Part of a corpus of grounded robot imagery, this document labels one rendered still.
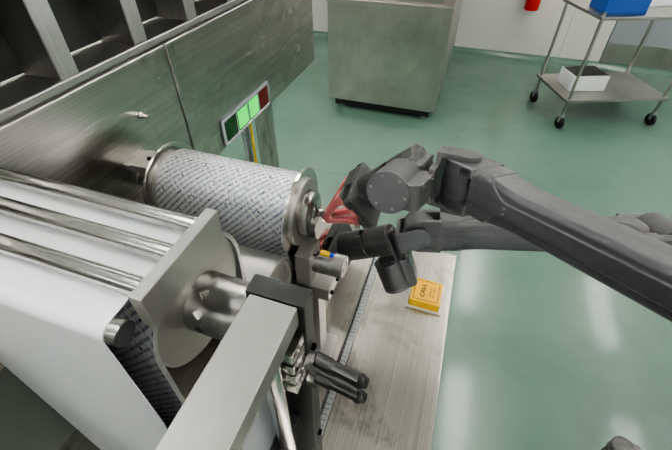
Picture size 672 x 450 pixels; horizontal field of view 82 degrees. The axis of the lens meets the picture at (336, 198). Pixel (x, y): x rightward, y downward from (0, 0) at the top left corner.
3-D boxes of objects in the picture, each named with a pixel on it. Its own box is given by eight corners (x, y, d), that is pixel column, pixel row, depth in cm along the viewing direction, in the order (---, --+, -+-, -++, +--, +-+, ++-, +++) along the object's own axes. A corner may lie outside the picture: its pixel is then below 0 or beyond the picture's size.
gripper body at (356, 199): (379, 192, 67) (414, 172, 62) (367, 232, 59) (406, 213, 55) (354, 165, 65) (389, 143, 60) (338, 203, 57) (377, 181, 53)
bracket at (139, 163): (153, 176, 68) (149, 167, 67) (126, 170, 70) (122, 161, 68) (171, 161, 72) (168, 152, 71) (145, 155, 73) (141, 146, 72)
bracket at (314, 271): (332, 360, 82) (331, 265, 62) (303, 350, 83) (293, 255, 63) (339, 339, 85) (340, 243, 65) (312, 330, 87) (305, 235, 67)
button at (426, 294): (437, 313, 90) (439, 307, 89) (407, 304, 92) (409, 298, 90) (441, 289, 95) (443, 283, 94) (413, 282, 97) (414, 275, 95)
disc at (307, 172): (286, 272, 64) (280, 202, 55) (284, 272, 64) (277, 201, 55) (318, 217, 75) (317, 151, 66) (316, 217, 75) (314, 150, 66)
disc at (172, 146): (158, 237, 70) (133, 168, 61) (156, 236, 70) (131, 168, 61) (205, 191, 81) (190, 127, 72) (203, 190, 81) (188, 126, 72)
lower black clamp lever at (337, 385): (361, 409, 34) (366, 405, 34) (310, 384, 35) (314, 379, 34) (365, 394, 35) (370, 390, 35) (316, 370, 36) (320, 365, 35)
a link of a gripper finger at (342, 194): (344, 214, 71) (384, 193, 65) (334, 242, 65) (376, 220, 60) (319, 189, 69) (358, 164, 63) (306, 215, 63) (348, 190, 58)
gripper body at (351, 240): (351, 241, 83) (382, 236, 79) (336, 278, 75) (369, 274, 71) (337, 219, 80) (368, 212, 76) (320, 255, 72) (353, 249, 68)
